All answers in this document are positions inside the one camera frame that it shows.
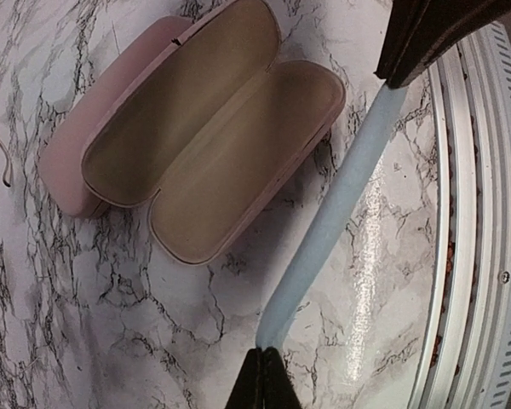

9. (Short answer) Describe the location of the front aluminium rail base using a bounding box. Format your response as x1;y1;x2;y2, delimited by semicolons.
409;21;511;408

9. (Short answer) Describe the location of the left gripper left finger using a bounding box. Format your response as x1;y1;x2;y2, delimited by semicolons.
225;348;264;409

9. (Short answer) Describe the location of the pink soft glasses case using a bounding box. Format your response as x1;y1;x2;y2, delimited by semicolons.
81;1;346;265

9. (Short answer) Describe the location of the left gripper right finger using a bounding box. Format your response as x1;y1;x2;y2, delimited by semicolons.
263;347;301;409

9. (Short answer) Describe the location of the pink hard glasses case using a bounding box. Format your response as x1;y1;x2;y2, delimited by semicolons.
37;16;192;218

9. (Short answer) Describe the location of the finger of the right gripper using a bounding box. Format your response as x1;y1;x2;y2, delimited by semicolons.
375;0;511;89

